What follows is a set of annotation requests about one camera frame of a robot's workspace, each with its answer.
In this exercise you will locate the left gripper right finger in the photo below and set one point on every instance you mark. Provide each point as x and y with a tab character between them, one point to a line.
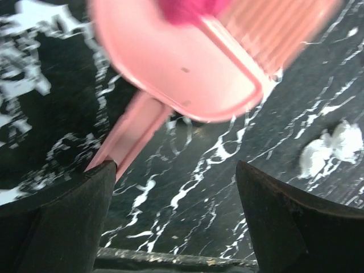
294	231

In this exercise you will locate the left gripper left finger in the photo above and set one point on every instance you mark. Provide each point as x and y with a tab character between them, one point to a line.
58	229

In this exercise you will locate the pink hand brush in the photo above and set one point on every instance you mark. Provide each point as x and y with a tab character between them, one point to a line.
211	71

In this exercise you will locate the white paper scrap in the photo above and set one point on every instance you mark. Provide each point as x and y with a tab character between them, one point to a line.
343	144

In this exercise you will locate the magenta scrap on brush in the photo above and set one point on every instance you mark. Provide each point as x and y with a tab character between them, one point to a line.
179	12

